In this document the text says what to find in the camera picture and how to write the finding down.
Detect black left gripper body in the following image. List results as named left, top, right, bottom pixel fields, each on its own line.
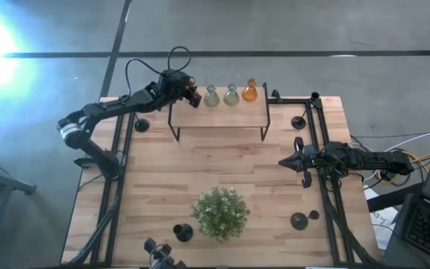
left=158, top=69, right=193, bottom=104

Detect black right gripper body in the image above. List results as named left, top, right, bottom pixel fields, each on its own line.
left=293, top=136, right=328, bottom=190

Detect clear ribbed glass candle holder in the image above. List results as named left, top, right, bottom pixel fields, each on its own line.
left=222, top=83, right=241, bottom=107
left=203, top=84, right=221, bottom=108

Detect amber ribbed glass candle holder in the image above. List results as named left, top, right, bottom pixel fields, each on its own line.
left=241, top=77, right=259, bottom=102

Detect wooden shelf riser black legs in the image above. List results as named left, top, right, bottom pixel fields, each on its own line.
left=167, top=82, right=272, bottom=143

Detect tall black candlestick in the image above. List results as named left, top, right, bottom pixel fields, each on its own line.
left=290, top=91, right=321, bottom=131

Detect green artificial plant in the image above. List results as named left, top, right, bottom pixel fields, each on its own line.
left=191, top=186, right=252, bottom=244

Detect white paper sheet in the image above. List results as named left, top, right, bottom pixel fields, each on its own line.
left=364, top=186, right=401, bottom=251

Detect dark side table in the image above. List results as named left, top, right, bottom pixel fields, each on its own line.
left=366, top=182, right=430, bottom=269

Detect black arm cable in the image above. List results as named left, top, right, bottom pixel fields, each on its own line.
left=125, top=46, right=193, bottom=99

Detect white cable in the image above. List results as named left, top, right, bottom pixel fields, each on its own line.
left=382, top=129, right=430, bottom=153

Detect yellow cable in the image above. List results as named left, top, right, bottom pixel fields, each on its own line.
left=377, top=151, right=430, bottom=185

